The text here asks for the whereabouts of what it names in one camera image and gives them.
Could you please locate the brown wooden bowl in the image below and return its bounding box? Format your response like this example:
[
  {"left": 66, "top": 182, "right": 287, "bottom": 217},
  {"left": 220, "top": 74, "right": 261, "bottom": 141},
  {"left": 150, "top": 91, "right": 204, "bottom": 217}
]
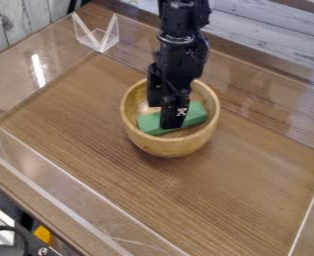
[{"left": 120, "top": 79, "right": 220, "bottom": 158}]

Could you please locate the black cable bottom left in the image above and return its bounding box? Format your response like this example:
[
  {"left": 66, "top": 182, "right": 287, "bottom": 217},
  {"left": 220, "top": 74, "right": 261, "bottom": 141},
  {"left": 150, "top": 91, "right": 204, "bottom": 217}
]
[{"left": 0, "top": 225, "right": 33, "bottom": 256}]

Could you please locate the green rectangular block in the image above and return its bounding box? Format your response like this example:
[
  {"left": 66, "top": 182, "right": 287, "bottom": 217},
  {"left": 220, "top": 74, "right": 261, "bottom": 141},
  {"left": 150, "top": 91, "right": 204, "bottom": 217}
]
[{"left": 136, "top": 101, "right": 208, "bottom": 136}]

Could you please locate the clear acrylic corner bracket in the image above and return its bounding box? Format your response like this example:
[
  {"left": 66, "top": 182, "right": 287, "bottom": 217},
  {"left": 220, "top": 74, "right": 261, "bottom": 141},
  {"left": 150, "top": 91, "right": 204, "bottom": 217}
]
[{"left": 71, "top": 13, "right": 120, "bottom": 53}]

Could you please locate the clear acrylic tray wall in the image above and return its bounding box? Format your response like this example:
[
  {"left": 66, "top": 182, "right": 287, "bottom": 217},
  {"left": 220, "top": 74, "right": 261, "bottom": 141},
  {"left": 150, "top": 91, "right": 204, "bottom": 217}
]
[{"left": 0, "top": 127, "right": 190, "bottom": 256}]

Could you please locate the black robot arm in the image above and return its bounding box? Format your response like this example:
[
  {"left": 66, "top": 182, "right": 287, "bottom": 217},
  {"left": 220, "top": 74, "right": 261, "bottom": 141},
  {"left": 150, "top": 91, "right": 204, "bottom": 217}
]
[{"left": 147, "top": 0, "right": 211, "bottom": 129}]

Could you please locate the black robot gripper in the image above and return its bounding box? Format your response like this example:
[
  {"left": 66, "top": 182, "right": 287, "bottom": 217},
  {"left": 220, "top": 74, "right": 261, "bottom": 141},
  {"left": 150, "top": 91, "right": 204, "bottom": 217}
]
[{"left": 147, "top": 32, "right": 210, "bottom": 129}]

